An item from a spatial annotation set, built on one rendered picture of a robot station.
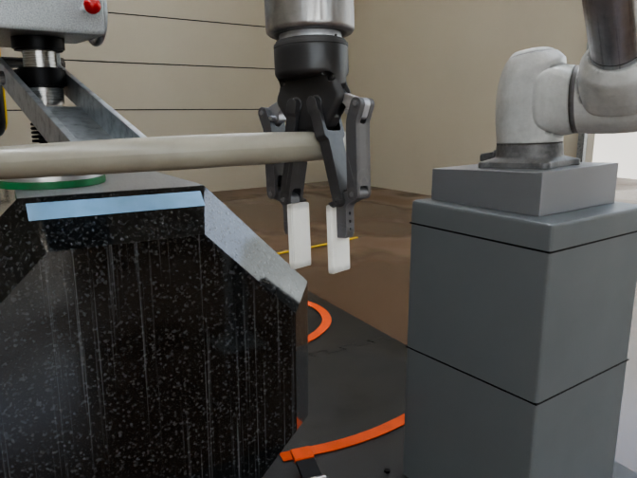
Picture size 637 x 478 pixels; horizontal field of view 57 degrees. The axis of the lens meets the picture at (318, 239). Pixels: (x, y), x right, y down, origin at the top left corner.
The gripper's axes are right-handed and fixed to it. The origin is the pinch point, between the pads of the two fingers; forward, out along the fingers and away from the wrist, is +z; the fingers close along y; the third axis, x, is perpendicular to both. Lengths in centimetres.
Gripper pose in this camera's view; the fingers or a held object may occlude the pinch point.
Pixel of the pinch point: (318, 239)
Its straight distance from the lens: 62.2
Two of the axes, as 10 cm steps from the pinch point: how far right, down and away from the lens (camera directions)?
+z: 0.4, 9.9, 1.4
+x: -6.1, 1.3, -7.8
